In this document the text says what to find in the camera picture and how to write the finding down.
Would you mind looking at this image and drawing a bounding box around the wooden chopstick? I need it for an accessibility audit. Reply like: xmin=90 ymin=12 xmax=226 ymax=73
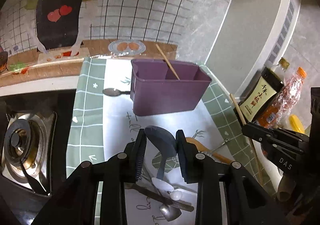
xmin=155 ymin=43 xmax=180 ymax=80
xmin=229 ymin=93 xmax=264 ymax=187

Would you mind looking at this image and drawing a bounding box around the large metal spoon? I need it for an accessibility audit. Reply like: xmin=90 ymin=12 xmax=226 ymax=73
xmin=143 ymin=167 xmax=183 ymax=222

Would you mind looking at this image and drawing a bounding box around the metal spoon behind holder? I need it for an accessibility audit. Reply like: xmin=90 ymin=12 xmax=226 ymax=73
xmin=103 ymin=88 xmax=131 ymax=97

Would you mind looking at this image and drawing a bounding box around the dark soy sauce bottle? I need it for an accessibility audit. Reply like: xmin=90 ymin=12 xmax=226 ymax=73
xmin=239 ymin=57 xmax=290 ymax=122

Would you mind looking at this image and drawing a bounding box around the yellow lid chili jar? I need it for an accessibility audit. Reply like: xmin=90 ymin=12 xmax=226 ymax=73
xmin=289 ymin=114 xmax=305 ymax=134

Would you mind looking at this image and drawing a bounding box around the white ceramic spoon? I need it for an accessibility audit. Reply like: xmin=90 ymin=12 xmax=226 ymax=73
xmin=151 ymin=177 xmax=182 ymax=201

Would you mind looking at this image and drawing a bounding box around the orange cap chili bottle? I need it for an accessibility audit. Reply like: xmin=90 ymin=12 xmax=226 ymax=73
xmin=255 ymin=67 xmax=307 ymax=128

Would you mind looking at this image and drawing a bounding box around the gas stove burner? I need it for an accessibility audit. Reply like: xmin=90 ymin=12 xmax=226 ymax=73
xmin=2 ymin=112 xmax=57 ymax=196

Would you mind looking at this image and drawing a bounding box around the blue plastic spoon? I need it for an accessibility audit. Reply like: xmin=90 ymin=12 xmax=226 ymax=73
xmin=144 ymin=125 xmax=177 ymax=180

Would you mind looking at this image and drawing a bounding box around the green white deer tablecloth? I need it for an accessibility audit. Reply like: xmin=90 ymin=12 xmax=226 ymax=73
xmin=65 ymin=57 xmax=276 ymax=225

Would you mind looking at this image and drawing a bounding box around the purple plastic utensil holder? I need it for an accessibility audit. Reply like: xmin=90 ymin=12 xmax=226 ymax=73
xmin=130 ymin=59 xmax=212 ymax=116

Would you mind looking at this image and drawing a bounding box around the wooden spoon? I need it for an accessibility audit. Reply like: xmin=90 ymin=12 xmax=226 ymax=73
xmin=186 ymin=137 xmax=233 ymax=164

